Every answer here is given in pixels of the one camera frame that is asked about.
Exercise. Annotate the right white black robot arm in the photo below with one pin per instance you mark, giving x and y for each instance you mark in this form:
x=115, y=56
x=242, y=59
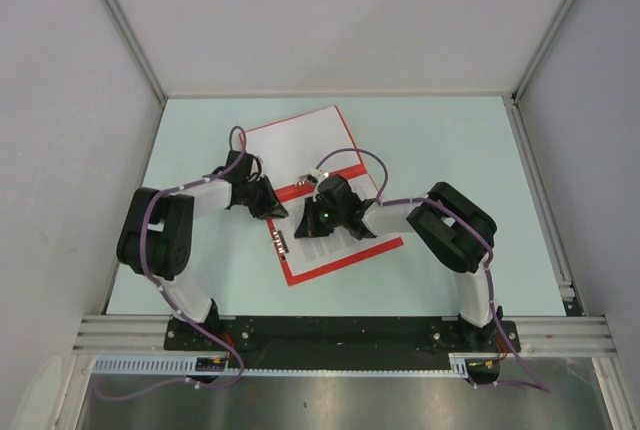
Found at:
x=456, y=231

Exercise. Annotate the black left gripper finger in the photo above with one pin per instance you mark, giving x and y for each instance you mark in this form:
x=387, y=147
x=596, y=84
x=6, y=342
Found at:
x=275, y=209
x=257, y=207

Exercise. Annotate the metal folder clip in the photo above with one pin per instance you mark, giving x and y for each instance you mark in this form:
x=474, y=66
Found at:
x=280, y=245
x=307, y=179

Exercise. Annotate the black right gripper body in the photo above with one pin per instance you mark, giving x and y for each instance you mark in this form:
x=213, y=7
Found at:
x=329, y=218

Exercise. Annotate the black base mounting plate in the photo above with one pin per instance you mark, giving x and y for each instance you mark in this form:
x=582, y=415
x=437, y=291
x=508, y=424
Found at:
x=248, y=333

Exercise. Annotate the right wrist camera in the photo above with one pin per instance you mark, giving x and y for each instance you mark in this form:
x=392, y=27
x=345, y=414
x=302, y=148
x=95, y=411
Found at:
x=321, y=177

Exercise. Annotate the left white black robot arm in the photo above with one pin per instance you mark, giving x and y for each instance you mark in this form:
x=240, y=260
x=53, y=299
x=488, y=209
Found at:
x=156, y=238

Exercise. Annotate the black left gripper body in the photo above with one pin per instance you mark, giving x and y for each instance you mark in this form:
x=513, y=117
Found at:
x=252, y=187

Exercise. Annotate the aluminium frame rail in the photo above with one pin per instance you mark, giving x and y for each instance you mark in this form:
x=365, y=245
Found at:
x=564, y=337

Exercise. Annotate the white slotted cable duct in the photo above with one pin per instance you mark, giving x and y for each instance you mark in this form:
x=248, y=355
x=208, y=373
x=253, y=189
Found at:
x=454, y=367

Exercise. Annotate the red file folder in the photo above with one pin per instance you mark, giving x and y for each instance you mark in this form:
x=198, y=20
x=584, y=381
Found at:
x=321, y=181

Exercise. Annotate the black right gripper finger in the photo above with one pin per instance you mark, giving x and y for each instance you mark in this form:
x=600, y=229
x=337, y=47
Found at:
x=311, y=209
x=313, y=225

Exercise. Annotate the text printed paper sheet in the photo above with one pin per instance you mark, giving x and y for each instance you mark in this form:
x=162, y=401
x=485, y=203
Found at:
x=312, y=258

